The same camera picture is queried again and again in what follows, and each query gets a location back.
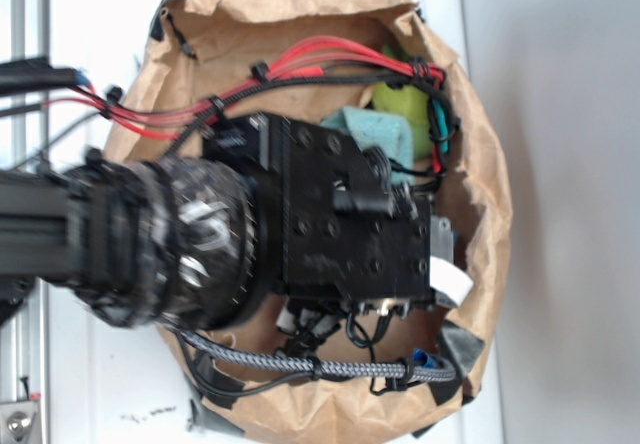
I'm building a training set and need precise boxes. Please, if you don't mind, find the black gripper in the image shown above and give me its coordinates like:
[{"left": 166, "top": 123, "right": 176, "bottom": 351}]
[{"left": 202, "top": 113, "right": 455, "bottom": 307}]

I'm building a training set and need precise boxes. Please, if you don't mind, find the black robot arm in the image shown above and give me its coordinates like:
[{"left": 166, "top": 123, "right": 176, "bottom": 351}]
[{"left": 1, "top": 113, "right": 460, "bottom": 330}]

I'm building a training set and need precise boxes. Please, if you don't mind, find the light blue microfiber cloth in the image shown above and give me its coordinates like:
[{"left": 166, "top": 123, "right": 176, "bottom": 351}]
[{"left": 320, "top": 106, "right": 414, "bottom": 168}]

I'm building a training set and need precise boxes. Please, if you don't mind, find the green plush toy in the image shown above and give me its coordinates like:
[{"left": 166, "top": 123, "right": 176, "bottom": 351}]
[{"left": 372, "top": 83, "right": 433, "bottom": 159}]

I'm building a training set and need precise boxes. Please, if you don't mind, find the brown paper bag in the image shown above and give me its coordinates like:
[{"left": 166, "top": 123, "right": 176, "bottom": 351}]
[{"left": 126, "top": 0, "right": 513, "bottom": 443}]

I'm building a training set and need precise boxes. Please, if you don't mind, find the grey braided cable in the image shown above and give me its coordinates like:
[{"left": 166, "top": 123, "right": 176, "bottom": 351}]
[{"left": 174, "top": 328, "right": 457, "bottom": 396}]

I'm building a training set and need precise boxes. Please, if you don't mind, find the red and black cable bundle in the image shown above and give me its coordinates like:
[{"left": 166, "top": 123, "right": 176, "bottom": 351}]
[{"left": 41, "top": 35, "right": 461, "bottom": 180}]

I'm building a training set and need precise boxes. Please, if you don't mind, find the aluminium frame rail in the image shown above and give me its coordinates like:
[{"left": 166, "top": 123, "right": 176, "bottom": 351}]
[{"left": 1, "top": 0, "right": 50, "bottom": 443}]

